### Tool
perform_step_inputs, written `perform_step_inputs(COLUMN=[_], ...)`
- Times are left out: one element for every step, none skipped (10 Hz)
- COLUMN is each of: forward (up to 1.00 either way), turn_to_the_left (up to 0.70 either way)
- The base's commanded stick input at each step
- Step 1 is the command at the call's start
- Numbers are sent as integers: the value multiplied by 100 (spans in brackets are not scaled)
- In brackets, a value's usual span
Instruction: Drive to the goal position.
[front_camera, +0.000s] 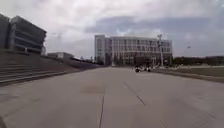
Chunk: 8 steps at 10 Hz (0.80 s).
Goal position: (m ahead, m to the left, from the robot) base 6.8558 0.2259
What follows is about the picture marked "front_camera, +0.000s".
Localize dark tiered building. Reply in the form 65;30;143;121
0;13;48;55

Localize lamp pole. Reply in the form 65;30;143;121
156;33;165;68

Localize wide grey stone steps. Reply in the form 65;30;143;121
0;49;102;88

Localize grass strip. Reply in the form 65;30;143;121
151;65;224;84

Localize low grey building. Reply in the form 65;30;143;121
46;51;76;61

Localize large white building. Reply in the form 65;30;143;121
93;34;174;67

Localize grey paved plaza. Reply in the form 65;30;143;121
0;66;224;128

